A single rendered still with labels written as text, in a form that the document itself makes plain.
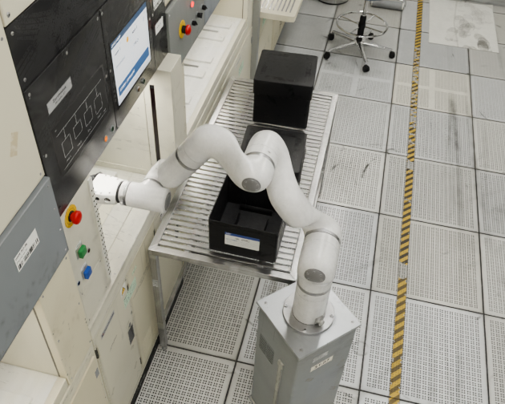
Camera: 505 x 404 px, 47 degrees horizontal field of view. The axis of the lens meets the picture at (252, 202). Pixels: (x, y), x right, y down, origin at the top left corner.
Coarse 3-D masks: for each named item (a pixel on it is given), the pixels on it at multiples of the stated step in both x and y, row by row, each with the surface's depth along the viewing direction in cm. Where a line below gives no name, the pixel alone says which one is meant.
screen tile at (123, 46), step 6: (126, 36) 175; (120, 42) 172; (126, 42) 176; (120, 48) 172; (126, 48) 177; (114, 54) 169; (120, 54) 173; (126, 60) 178; (120, 66) 175; (126, 66) 179; (120, 72) 176; (126, 72) 180; (120, 78) 177
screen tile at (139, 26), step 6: (144, 12) 185; (138, 24) 182; (144, 24) 187; (132, 30) 179; (138, 30) 183; (144, 30) 189; (132, 36) 180; (144, 36) 189; (132, 42) 181; (138, 42) 185; (144, 42) 191; (138, 48) 186; (138, 54) 187
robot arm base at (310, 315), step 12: (288, 300) 216; (300, 300) 202; (312, 300) 198; (324, 300) 200; (288, 312) 212; (300, 312) 206; (312, 312) 203; (324, 312) 208; (288, 324) 209; (300, 324) 209; (312, 324) 209; (324, 324) 209
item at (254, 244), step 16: (224, 192) 242; (240, 192) 246; (256, 192) 244; (224, 208) 248; (240, 208) 248; (256, 208) 246; (272, 208) 248; (208, 224) 224; (224, 224) 221; (240, 224) 242; (256, 224) 243; (272, 224) 243; (224, 240) 227; (240, 240) 225; (256, 240) 223; (272, 240) 221; (256, 256) 229; (272, 256) 227
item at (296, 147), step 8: (248, 128) 273; (256, 128) 274; (264, 128) 274; (272, 128) 274; (248, 136) 269; (288, 136) 270; (296, 136) 271; (304, 136) 271; (288, 144) 266; (296, 144) 266; (304, 144) 267; (296, 152) 262; (304, 152) 271; (296, 160) 259; (296, 168) 255; (296, 176) 255
